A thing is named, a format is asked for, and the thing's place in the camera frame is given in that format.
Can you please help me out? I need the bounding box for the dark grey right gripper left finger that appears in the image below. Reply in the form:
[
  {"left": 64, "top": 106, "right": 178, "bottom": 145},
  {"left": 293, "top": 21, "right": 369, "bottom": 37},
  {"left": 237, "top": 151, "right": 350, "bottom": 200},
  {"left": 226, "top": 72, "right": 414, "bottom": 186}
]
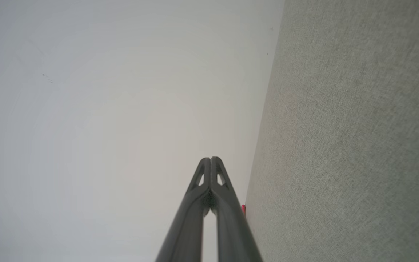
[{"left": 155, "top": 157, "right": 212, "bottom": 262}]

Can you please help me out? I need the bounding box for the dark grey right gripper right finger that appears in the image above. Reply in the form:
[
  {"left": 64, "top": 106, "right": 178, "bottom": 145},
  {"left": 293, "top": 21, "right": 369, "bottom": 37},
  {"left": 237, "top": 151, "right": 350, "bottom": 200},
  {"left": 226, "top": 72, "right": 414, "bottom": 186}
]
[{"left": 211, "top": 156, "right": 263, "bottom": 262}]

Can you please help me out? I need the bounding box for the grey fabric sofa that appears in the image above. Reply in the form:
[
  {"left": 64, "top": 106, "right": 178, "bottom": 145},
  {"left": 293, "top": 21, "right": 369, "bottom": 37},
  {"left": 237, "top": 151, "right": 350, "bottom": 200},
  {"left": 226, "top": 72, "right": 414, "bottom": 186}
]
[{"left": 245, "top": 0, "right": 419, "bottom": 262}]

